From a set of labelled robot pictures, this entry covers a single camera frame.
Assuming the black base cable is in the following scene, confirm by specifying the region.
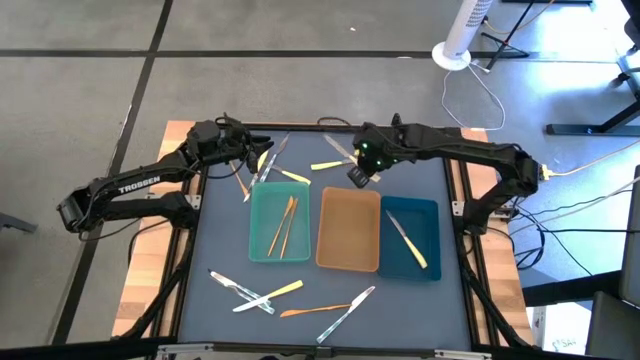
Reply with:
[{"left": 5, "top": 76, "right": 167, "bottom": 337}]
[{"left": 127, "top": 219, "right": 174, "bottom": 266}]

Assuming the person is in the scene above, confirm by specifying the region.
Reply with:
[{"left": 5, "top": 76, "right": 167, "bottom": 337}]
[{"left": 622, "top": 13, "right": 640, "bottom": 51}]

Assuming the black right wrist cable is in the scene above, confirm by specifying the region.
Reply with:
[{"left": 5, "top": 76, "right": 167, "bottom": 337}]
[{"left": 316, "top": 116, "right": 354, "bottom": 129}]

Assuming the grey floor cable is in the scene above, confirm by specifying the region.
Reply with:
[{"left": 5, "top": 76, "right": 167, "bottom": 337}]
[{"left": 508, "top": 175, "right": 640, "bottom": 236}]

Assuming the white fan cable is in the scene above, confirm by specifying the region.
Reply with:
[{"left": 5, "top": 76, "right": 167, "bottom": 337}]
[{"left": 440, "top": 59, "right": 507, "bottom": 133}]

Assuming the orange floor cable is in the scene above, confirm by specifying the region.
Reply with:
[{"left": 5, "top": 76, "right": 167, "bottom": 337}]
[{"left": 481, "top": 0, "right": 557, "bottom": 36}]

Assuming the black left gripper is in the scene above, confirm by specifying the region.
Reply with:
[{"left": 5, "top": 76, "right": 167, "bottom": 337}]
[{"left": 219, "top": 123, "right": 275, "bottom": 161}]

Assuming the black floor cable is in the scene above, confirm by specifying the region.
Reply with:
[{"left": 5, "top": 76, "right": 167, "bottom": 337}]
[{"left": 537, "top": 227, "right": 640, "bottom": 235}]

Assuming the black table frame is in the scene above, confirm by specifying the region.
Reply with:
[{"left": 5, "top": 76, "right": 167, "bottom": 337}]
[{"left": 110, "top": 112, "right": 536, "bottom": 360}]

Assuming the dark grey chair foot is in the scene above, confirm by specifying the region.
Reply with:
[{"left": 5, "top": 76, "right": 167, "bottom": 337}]
[{"left": 0, "top": 211, "right": 39, "bottom": 235}]

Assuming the black desk leg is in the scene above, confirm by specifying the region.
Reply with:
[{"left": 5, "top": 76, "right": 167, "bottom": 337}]
[{"left": 544, "top": 97, "right": 640, "bottom": 137}]

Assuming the blue-grey table mat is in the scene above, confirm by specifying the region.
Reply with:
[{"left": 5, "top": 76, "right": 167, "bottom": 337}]
[{"left": 177, "top": 127, "right": 475, "bottom": 352}]

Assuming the silver metal bracket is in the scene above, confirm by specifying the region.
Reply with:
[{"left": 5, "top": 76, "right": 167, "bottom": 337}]
[
  {"left": 156, "top": 342, "right": 215, "bottom": 358},
  {"left": 433, "top": 348, "right": 494, "bottom": 360}
]

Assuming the white tower fan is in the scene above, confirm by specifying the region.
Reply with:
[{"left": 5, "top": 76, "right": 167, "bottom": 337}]
[{"left": 431, "top": 0, "right": 495, "bottom": 72}]

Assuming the office chair base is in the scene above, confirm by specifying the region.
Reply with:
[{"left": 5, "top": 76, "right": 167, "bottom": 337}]
[{"left": 614, "top": 49, "right": 640, "bottom": 99}]

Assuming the black tripod stand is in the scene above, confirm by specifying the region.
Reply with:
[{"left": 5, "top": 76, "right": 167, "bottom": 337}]
[{"left": 479, "top": 0, "right": 536, "bottom": 71}]

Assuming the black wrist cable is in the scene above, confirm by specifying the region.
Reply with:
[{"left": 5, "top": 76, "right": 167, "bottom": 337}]
[
  {"left": 316, "top": 116, "right": 354, "bottom": 129},
  {"left": 207, "top": 113, "right": 252, "bottom": 181}
]

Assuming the yellow-handled silver knife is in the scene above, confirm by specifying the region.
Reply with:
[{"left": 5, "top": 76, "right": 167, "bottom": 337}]
[
  {"left": 322, "top": 133, "right": 382, "bottom": 184},
  {"left": 271, "top": 165, "right": 313, "bottom": 187},
  {"left": 309, "top": 157, "right": 354, "bottom": 172},
  {"left": 384, "top": 209, "right": 430, "bottom": 271},
  {"left": 242, "top": 148, "right": 270, "bottom": 204},
  {"left": 231, "top": 278, "right": 305, "bottom": 315}
]

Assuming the black floor beam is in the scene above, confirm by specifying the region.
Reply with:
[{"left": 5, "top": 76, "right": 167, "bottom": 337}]
[{"left": 522, "top": 269, "right": 624, "bottom": 308}]

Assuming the beige floor cable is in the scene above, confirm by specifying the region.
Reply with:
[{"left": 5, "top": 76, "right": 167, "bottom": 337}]
[{"left": 549, "top": 138, "right": 640, "bottom": 178}]

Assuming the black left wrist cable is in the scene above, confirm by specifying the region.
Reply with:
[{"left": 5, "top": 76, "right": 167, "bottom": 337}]
[{"left": 207, "top": 113, "right": 252, "bottom": 181}]

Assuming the dark blue plastic bin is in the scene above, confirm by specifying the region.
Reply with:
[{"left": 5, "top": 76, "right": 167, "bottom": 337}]
[{"left": 377, "top": 195, "right": 443, "bottom": 282}]

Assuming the teal-patterned handle silver knife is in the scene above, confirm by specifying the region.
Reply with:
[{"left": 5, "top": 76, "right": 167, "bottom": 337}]
[
  {"left": 207, "top": 269, "right": 272, "bottom": 306},
  {"left": 258, "top": 132, "right": 291, "bottom": 185},
  {"left": 315, "top": 285, "right": 377, "bottom": 345},
  {"left": 224, "top": 282, "right": 276, "bottom": 316}
]

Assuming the orange plastic bin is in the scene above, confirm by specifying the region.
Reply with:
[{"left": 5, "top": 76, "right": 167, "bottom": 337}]
[{"left": 314, "top": 186, "right": 382, "bottom": 274}]

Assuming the dark grey chair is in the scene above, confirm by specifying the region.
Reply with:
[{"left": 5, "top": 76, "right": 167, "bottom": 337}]
[{"left": 584, "top": 164, "right": 640, "bottom": 360}]

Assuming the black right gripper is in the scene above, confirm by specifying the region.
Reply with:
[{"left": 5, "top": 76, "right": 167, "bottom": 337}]
[{"left": 346, "top": 122, "right": 414, "bottom": 190}]

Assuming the teal plastic bin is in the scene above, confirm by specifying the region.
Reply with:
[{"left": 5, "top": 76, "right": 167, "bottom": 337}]
[{"left": 248, "top": 180, "right": 313, "bottom": 264}]

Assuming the white cardboard box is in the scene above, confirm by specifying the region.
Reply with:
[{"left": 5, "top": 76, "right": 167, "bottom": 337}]
[{"left": 529, "top": 304, "right": 592, "bottom": 357}]

